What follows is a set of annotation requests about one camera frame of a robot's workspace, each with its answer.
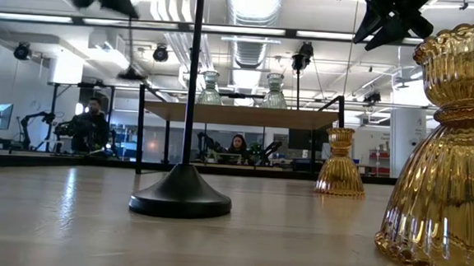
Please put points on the green glass candle holder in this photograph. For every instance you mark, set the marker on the green glass candle holder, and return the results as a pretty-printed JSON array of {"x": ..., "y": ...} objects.
[
  {"x": 274, "y": 98},
  {"x": 210, "y": 94}
]

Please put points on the white round pillar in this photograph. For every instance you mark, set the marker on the white round pillar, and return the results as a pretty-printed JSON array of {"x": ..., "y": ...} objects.
[{"x": 405, "y": 143}]

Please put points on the black lab rig frame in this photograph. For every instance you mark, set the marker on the black lab rig frame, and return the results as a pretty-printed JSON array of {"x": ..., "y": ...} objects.
[{"x": 52, "y": 117}]

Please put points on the amber glass candle holder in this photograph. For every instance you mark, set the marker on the amber glass candle holder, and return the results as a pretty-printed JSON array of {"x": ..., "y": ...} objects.
[
  {"x": 456, "y": 183},
  {"x": 340, "y": 172}
]

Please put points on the black ceiling spotlight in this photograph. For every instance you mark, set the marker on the black ceiling spotlight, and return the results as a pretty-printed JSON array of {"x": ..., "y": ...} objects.
[
  {"x": 160, "y": 54},
  {"x": 307, "y": 48},
  {"x": 21, "y": 51},
  {"x": 372, "y": 96}
]

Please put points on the black lab robot arm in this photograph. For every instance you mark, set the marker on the black lab robot arm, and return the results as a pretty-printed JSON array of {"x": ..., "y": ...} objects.
[
  {"x": 49, "y": 117},
  {"x": 205, "y": 141},
  {"x": 271, "y": 149}
]

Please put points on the person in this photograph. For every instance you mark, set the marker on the person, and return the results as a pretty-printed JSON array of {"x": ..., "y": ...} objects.
[
  {"x": 90, "y": 130},
  {"x": 238, "y": 147}
]

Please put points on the red shelving unit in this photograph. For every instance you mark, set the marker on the red shelving unit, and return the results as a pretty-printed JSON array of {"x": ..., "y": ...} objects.
[{"x": 379, "y": 168}]

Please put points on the wooden shelf riser black legs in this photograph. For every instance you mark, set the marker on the wooden shelf riser black legs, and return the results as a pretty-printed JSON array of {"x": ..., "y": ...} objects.
[{"x": 242, "y": 115}]

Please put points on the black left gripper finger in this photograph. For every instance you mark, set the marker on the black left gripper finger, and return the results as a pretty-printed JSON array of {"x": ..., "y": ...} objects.
[{"x": 128, "y": 10}]

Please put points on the black screen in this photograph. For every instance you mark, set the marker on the black screen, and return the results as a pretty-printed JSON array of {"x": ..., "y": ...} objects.
[{"x": 302, "y": 139}]

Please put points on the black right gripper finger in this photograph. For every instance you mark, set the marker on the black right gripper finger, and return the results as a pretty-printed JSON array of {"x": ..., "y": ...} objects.
[
  {"x": 389, "y": 33},
  {"x": 369, "y": 23}
]

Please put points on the silver ventilation duct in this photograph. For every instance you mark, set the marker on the silver ventilation duct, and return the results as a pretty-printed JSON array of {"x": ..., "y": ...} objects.
[{"x": 252, "y": 10}]

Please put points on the black aluminium rig frame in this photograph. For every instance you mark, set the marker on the black aluminium rig frame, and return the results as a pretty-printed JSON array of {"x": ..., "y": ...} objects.
[{"x": 54, "y": 162}]

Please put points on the long black metal crossbar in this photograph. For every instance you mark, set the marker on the long black metal crossbar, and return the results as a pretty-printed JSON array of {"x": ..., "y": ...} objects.
[{"x": 144, "y": 24}]

